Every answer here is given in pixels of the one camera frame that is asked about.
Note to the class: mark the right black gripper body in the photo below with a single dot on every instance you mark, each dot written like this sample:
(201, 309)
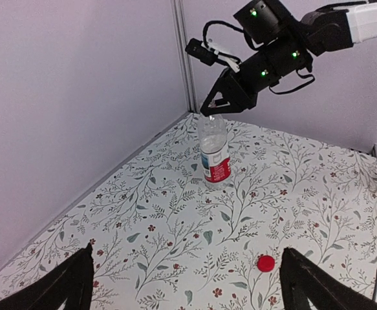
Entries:
(235, 97)

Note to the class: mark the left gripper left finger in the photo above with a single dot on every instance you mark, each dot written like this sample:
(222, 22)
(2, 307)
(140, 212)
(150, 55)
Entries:
(67, 286)

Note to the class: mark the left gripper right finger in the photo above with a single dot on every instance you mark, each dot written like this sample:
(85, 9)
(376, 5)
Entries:
(304, 284)

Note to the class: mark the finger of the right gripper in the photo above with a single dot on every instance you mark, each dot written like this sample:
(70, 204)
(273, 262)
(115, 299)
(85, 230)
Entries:
(220, 100)

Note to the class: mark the red bottle cap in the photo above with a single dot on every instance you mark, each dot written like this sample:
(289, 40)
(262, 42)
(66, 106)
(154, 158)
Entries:
(265, 263)

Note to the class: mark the clear bottle red label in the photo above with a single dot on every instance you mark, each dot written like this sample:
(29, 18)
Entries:
(214, 151)

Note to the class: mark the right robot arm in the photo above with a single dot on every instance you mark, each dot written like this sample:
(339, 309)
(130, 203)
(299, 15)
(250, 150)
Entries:
(282, 45)

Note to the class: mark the floral table mat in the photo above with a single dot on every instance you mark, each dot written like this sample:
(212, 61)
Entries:
(162, 239)

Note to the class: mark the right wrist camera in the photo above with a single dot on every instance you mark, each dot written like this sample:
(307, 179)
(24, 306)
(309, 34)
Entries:
(209, 55)

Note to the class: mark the right aluminium frame post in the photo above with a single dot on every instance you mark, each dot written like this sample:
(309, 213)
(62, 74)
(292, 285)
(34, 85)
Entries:
(177, 9)

